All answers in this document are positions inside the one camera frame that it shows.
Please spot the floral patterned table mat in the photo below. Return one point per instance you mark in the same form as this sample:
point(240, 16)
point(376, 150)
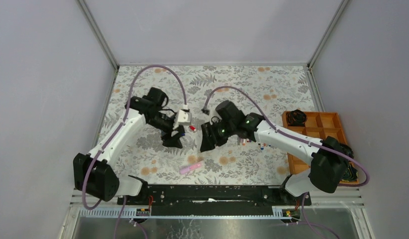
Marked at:
point(253, 89)

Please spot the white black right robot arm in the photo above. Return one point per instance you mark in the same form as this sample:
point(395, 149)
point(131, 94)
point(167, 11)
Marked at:
point(325, 157)

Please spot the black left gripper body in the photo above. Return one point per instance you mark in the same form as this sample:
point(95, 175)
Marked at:
point(166, 136)

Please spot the slotted aluminium cable duct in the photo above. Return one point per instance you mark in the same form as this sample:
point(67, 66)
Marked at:
point(144, 213)

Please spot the orange wooden compartment tray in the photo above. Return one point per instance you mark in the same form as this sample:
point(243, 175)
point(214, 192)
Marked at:
point(319, 125)

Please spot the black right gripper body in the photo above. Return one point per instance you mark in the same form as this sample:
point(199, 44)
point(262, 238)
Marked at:
point(220, 132)

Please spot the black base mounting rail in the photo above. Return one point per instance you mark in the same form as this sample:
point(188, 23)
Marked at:
point(212, 198)

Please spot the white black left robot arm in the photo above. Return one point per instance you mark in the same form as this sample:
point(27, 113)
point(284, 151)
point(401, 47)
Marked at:
point(94, 172)

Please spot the pink highlighter marker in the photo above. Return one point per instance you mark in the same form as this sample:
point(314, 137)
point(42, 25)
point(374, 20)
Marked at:
point(190, 168)

